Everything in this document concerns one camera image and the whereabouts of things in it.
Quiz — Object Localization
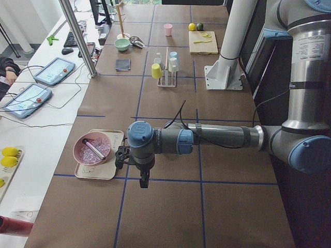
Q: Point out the black keyboard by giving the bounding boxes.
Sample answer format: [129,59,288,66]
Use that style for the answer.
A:
[64,31,77,48]

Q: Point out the light blue cup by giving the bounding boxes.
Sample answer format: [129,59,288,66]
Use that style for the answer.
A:
[169,51,178,59]

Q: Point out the grey folded cloth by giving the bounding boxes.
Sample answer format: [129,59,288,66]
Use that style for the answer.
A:
[115,58,131,71]

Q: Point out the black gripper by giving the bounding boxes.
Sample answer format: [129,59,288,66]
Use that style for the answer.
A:
[115,146,155,188]

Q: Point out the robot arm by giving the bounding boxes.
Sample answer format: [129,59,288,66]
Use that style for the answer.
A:
[115,1,330,188]

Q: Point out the mint green bowl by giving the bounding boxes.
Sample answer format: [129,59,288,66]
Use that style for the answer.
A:
[114,38,130,51]

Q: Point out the lemon slice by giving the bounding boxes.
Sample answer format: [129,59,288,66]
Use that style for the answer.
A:
[201,33,212,38]

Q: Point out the wooden cutting board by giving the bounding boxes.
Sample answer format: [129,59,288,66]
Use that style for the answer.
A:
[189,31,218,54]

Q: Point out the far teach pendant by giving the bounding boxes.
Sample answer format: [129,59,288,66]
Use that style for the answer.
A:
[33,57,76,86]

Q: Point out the beige serving tray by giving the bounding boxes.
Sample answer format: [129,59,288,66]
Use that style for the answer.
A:
[73,129,124,180]

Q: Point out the metal tongs in bowl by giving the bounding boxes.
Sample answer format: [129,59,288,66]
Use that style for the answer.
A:
[82,138,106,160]

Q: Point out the green plastic clamp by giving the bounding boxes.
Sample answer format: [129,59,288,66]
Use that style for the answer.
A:
[47,35,59,46]

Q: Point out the white pillar mount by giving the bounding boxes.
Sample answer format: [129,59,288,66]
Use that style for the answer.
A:
[204,0,258,90]

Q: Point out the yellow plastic knife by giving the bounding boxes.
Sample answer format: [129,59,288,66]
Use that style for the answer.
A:
[193,40,212,44]

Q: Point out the yellow lemon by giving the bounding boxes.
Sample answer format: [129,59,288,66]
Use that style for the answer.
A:
[188,23,196,31]

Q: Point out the red cylinder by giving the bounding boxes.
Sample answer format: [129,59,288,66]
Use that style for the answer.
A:
[1,216,34,237]

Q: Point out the near teach pendant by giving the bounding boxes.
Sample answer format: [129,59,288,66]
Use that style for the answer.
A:
[2,84,53,119]

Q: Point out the pink bowl with ice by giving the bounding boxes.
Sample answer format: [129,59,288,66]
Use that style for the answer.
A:
[73,132,111,166]

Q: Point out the black computer mouse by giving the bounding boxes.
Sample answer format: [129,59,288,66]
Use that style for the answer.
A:
[62,48,73,55]

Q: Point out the aluminium frame post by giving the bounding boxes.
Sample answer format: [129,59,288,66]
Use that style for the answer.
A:
[59,0,98,78]

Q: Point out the green lime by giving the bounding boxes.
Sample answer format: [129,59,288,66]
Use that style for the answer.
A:
[196,23,204,31]

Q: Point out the pink cup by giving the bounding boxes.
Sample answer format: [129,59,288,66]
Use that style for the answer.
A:
[163,23,173,37]

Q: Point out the teach pendant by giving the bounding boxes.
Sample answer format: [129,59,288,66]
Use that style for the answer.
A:
[2,84,53,119]
[33,57,76,86]

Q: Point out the metal scoop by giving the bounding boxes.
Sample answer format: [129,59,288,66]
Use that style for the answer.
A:
[129,36,145,49]

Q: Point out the white wire cup holder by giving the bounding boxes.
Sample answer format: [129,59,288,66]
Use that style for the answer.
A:
[158,47,178,88]

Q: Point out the yellow cup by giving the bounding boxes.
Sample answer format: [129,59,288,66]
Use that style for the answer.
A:
[151,63,163,79]

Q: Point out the white cup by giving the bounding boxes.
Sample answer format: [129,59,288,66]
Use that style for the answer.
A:
[169,57,179,72]

